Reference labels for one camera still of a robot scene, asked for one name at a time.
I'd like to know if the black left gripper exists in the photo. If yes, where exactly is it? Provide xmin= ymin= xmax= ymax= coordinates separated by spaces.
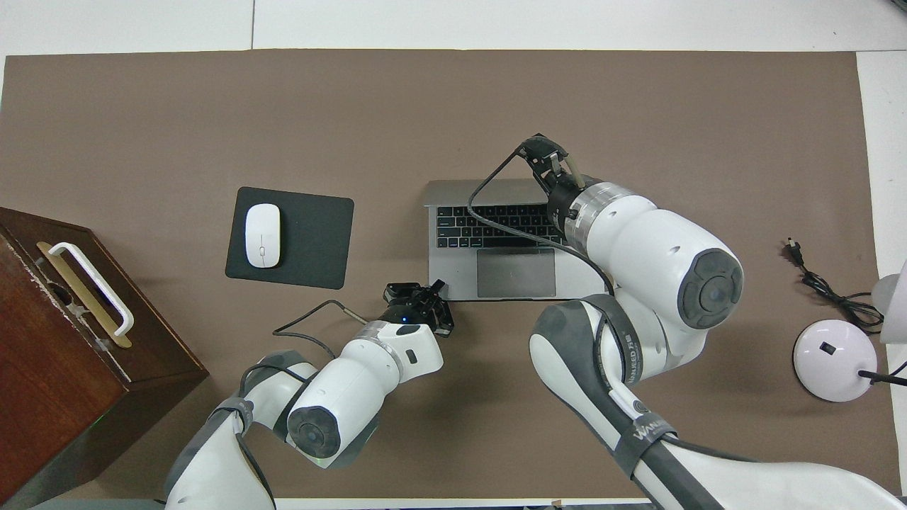
xmin=381 ymin=278 xmax=456 ymax=338

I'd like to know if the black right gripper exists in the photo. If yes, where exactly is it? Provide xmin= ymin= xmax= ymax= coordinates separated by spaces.
xmin=521 ymin=133 xmax=589 ymax=239

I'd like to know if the silver laptop computer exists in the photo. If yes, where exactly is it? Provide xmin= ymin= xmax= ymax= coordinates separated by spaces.
xmin=424 ymin=178 xmax=612 ymax=302

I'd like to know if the brown paper table mat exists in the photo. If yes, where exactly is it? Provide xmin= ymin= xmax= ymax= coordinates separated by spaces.
xmin=0 ymin=48 xmax=902 ymax=500

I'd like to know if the black mouse pad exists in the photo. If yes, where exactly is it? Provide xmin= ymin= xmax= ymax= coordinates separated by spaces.
xmin=225 ymin=186 xmax=355 ymax=290

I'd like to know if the white computer mouse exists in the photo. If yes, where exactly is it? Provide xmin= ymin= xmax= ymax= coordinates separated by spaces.
xmin=244 ymin=203 xmax=282 ymax=269

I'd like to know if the white desk lamp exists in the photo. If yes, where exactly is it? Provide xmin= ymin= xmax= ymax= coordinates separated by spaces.
xmin=792 ymin=259 xmax=907 ymax=403

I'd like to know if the dark brown wooden box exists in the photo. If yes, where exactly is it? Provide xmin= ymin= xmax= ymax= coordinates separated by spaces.
xmin=0 ymin=207 xmax=210 ymax=508

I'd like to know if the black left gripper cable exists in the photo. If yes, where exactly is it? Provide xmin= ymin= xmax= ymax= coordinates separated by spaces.
xmin=237 ymin=300 xmax=369 ymax=510

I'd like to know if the black lamp power cable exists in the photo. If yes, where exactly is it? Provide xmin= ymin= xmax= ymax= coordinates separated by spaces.
xmin=783 ymin=239 xmax=886 ymax=328

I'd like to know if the brass handle plate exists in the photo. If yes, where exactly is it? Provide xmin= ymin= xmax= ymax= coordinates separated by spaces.
xmin=35 ymin=241 xmax=133 ymax=349

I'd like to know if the white box handle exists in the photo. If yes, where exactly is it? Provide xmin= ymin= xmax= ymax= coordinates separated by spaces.
xmin=48 ymin=242 xmax=135 ymax=336

